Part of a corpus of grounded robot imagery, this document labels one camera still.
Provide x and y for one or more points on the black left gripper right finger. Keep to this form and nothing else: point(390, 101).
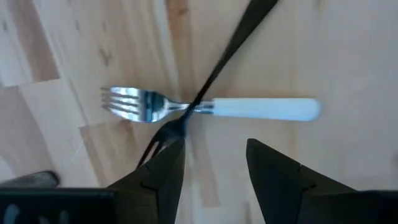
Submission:
point(280, 186)

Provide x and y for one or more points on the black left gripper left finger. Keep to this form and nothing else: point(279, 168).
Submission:
point(155, 193)

